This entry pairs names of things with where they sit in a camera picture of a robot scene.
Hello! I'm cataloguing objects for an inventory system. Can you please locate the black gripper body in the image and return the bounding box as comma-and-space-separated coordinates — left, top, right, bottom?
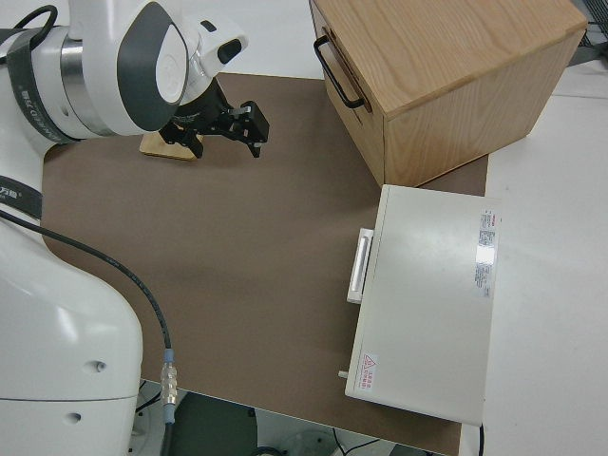
170, 78, 230, 135

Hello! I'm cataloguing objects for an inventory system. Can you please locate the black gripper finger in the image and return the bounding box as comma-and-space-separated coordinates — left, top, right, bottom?
160, 123, 206, 161
226, 100, 272, 161

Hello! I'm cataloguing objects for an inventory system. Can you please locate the wooden mug tree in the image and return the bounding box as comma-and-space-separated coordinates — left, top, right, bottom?
139, 131, 206, 163

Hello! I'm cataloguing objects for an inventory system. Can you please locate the brown table mat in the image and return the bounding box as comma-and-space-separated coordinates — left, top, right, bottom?
40, 70, 491, 456

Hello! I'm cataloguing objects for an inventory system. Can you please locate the wooden drawer box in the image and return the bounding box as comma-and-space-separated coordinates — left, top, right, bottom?
308, 0, 588, 189

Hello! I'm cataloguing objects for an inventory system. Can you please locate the white toaster oven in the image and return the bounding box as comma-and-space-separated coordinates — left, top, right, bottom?
337, 183, 504, 413

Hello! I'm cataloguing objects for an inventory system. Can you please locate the black drawer handle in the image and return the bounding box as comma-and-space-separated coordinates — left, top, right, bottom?
313, 35, 367, 110

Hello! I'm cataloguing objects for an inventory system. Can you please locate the white oven door handle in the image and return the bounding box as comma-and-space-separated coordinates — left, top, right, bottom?
346, 227, 377, 305

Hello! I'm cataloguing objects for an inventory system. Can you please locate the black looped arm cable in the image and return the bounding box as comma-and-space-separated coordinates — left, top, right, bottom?
0, 4, 56, 66

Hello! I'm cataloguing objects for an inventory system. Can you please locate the black cable with metal connector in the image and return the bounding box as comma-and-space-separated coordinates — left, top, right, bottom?
0, 207, 181, 456

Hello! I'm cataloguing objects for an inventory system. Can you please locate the black wire rack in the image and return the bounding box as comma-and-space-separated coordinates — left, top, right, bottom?
582, 0, 608, 49

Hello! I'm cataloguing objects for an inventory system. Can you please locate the black oven power cable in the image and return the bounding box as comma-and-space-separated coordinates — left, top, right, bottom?
476, 409, 489, 456

